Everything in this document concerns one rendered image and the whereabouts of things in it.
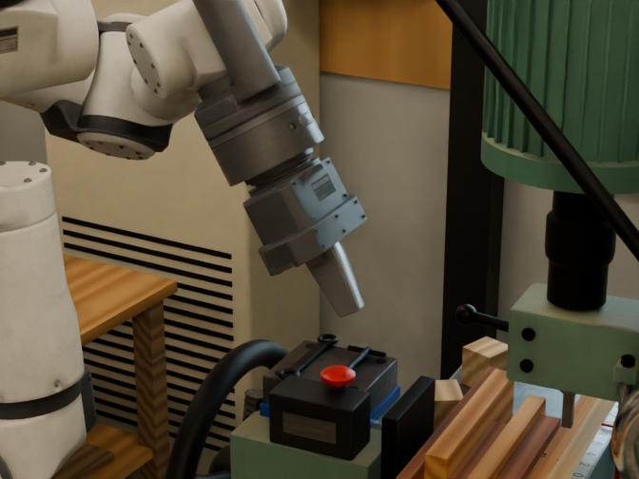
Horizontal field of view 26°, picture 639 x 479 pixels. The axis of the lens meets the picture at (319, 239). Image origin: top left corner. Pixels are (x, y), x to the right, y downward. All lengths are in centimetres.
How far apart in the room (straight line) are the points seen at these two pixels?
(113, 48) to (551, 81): 47
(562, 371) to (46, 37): 61
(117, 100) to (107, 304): 128
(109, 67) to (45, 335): 58
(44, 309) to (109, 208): 212
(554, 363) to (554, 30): 30
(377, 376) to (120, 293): 145
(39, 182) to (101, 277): 193
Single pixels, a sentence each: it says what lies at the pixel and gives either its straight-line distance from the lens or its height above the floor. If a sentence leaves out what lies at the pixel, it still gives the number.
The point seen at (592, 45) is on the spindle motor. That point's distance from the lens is 107.
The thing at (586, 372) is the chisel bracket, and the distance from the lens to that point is 121.
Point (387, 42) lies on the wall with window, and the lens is 280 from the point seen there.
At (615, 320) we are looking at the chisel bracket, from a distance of 120.
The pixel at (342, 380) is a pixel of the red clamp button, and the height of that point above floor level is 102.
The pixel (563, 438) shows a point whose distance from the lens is 128.
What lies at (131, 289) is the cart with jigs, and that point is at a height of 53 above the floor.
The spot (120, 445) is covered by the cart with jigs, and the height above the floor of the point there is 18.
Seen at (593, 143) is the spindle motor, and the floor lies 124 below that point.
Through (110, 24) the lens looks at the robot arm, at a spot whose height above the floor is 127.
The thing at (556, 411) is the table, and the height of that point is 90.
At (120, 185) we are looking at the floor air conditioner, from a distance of 290.
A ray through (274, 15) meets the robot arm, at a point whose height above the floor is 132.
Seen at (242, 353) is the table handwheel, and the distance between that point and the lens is 139.
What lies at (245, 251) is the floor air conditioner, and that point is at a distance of 275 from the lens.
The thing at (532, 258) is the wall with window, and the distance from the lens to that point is 279.
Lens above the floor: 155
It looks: 21 degrees down
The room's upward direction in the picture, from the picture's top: straight up
